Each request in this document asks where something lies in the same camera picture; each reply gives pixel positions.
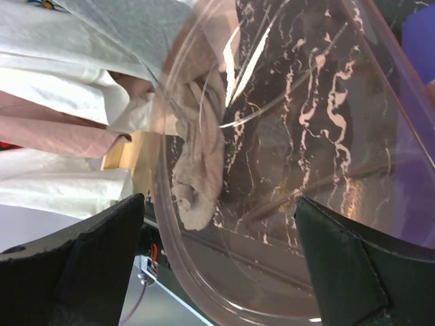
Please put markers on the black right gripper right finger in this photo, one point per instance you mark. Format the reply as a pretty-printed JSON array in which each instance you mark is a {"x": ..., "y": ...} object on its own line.
[{"x": 361, "y": 276}]

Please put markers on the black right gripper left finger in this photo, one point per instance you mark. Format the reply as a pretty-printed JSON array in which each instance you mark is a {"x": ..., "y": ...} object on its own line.
[{"x": 76, "y": 276}]

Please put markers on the pink t shirt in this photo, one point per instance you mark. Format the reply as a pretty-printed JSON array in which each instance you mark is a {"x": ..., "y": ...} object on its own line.
[{"x": 30, "y": 125}]

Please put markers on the white t shirt blue graphic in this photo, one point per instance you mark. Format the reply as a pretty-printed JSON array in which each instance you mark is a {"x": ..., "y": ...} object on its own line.
[{"x": 91, "y": 59}]

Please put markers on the grey adidas t shirt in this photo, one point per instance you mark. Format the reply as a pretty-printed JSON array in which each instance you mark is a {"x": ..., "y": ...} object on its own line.
[{"x": 197, "y": 176}]

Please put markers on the wooden box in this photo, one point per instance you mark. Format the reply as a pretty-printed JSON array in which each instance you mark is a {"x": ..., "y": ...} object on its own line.
[{"x": 140, "y": 156}]

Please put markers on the clear pink plastic basin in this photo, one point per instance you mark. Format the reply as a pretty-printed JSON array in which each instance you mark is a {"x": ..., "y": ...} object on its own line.
[{"x": 321, "y": 102}]

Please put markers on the purple folder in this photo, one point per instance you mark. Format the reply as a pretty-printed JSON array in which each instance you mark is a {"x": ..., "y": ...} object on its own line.
[{"x": 418, "y": 42}]

